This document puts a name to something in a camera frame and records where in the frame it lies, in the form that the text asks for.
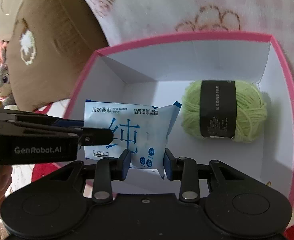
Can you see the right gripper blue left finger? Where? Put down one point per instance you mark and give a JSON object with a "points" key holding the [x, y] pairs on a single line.
{"points": [[122, 165]]}

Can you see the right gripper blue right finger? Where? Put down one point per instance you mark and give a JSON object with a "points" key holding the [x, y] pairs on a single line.
{"points": [[170, 165]]}

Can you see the blue wet wipes pack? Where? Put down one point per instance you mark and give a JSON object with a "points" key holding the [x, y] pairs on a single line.
{"points": [[142, 129]]}

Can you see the green yarn ball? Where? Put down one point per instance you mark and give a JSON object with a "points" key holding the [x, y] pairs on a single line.
{"points": [[223, 109]]}

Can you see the grey bunny plush toy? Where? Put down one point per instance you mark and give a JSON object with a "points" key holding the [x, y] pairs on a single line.
{"points": [[7, 100]]}

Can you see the bear pattern bed blanket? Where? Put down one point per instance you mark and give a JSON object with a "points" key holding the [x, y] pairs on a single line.
{"points": [[24, 174]]}

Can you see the pink cardboard box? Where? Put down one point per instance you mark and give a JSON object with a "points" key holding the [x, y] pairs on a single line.
{"points": [[156, 71]]}

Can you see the brown pillow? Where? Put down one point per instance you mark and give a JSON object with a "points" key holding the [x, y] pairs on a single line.
{"points": [[49, 43]]}

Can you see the pink checkered pillow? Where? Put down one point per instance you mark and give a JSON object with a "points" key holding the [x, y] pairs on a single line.
{"points": [[126, 20]]}

